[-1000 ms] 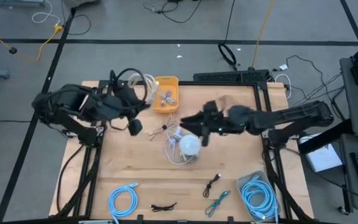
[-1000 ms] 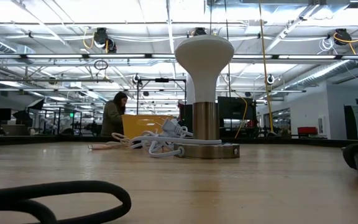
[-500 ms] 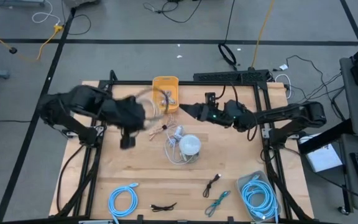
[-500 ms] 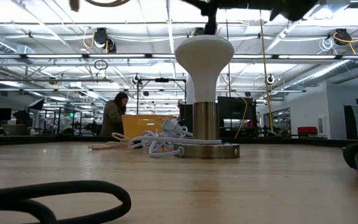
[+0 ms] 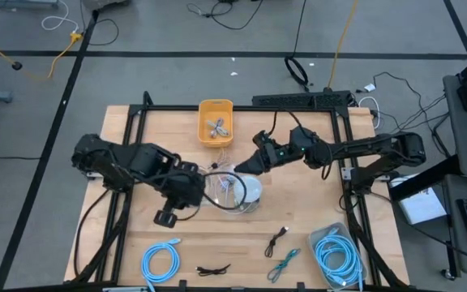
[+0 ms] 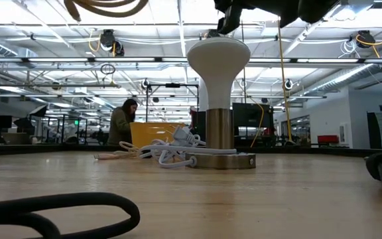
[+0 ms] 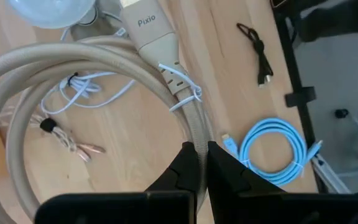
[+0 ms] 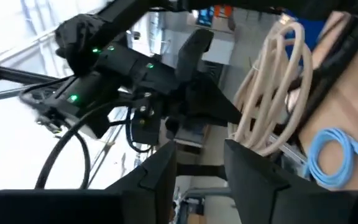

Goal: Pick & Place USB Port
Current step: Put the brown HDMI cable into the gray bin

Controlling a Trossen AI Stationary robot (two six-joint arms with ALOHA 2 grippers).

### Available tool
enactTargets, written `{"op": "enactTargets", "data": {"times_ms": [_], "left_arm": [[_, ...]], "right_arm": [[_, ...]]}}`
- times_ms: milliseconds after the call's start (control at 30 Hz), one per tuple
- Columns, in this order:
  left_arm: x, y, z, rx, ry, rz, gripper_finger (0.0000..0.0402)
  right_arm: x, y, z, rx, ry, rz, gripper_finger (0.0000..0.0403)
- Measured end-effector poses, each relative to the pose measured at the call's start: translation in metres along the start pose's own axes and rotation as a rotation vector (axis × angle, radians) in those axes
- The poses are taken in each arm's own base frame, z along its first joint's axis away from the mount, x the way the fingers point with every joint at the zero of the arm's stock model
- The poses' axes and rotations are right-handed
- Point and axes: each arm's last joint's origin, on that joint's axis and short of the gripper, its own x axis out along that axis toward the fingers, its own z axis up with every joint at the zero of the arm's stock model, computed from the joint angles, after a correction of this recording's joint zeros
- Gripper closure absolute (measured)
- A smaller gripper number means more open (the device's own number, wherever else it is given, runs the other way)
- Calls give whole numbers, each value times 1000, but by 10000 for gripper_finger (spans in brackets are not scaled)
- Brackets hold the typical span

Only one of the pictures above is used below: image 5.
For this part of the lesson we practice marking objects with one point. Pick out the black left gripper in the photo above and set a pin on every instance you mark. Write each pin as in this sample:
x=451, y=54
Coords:
x=187, y=190

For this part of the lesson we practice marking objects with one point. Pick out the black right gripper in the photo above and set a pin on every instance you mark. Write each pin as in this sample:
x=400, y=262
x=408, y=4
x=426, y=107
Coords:
x=276, y=154

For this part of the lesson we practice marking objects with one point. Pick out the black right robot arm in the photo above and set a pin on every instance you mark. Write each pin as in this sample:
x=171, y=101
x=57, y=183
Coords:
x=359, y=148

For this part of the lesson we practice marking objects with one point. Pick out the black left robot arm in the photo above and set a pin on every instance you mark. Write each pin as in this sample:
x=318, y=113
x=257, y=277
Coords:
x=136, y=160

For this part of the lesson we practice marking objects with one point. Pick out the white mushroom table lamp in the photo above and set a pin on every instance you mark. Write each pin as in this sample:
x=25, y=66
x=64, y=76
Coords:
x=254, y=188

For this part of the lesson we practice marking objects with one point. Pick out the orange plastic bin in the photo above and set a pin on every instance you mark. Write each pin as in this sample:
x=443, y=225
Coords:
x=205, y=140

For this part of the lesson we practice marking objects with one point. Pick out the black power strip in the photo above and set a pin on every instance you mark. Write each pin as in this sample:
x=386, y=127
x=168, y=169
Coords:
x=298, y=100

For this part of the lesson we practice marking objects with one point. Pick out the white box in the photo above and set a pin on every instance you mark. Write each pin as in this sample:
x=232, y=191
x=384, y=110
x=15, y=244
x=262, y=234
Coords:
x=420, y=209

